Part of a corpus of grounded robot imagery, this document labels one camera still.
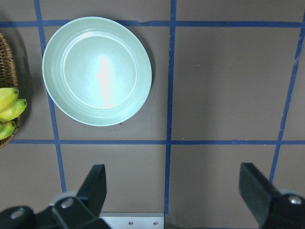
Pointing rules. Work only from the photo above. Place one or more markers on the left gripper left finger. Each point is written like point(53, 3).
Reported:
point(93, 190)

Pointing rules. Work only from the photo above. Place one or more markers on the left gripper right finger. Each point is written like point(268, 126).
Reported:
point(257, 192)

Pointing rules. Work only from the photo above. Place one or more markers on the light green plate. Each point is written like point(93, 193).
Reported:
point(97, 71)

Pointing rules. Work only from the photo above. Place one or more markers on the yellow banana bunch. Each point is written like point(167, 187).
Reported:
point(11, 107)

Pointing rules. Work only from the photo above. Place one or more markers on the wicker basket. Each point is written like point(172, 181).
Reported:
point(8, 78)

